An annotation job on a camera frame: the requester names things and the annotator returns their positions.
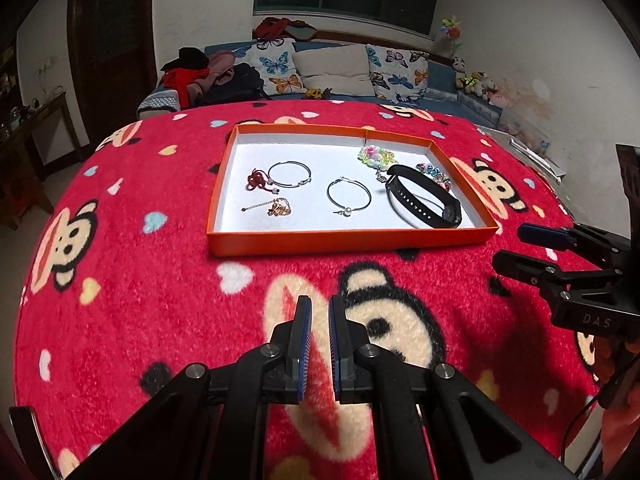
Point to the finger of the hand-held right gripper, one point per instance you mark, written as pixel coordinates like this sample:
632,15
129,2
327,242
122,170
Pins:
520,266
542,235

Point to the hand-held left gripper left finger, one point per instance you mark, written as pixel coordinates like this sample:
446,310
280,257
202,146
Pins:
302,345

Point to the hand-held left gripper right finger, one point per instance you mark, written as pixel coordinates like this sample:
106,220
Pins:
337,345

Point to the orange shallow box tray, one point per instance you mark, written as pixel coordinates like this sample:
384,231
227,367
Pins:
310,215

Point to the silver hoop earring with pearl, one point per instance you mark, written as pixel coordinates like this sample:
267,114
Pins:
345,211

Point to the person's right hand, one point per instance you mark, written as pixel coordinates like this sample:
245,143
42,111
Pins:
622,440

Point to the black fitness band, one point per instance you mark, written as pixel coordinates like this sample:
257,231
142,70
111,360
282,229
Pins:
450,216

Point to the group of plush toys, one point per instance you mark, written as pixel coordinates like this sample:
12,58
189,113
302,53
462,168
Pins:
477,85

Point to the red monkey print blanket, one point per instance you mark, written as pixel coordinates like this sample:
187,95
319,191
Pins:
150,285

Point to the blue sofa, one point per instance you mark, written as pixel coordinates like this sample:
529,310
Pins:
445,85

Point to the panda plush toy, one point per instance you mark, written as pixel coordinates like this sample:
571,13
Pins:
460,65

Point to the butterfly print pillow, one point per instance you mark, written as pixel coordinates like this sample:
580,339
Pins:
277,67
400,72

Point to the colourful pinwheel flower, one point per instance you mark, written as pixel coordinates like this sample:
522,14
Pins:
451,27

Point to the small yellow toy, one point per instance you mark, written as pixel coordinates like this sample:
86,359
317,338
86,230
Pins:
317,94

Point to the beige pillow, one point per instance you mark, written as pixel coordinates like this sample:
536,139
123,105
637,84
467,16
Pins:
335,67

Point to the black backpack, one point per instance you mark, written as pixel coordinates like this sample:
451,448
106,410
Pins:
240,82

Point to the pile of red black clothes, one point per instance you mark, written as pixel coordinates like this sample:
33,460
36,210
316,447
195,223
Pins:
190,77

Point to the red clothes on sofa back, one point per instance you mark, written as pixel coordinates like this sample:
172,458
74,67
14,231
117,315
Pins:
282,27

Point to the dark wooden side table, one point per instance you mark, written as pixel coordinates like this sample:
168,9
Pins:
30,135

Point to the dark wooden door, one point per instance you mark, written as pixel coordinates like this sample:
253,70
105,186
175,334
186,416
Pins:
110,40

